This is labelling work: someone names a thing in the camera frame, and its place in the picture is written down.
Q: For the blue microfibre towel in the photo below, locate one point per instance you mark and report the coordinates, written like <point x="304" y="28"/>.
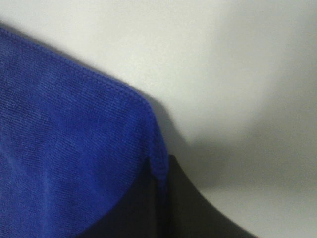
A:
<point x="72" y="142"/>

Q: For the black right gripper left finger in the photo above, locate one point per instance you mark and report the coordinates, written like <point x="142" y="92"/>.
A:
<point x="136" y="215"/>

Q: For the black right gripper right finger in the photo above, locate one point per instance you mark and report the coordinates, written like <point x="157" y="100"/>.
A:
<point x="190" y="215"/>

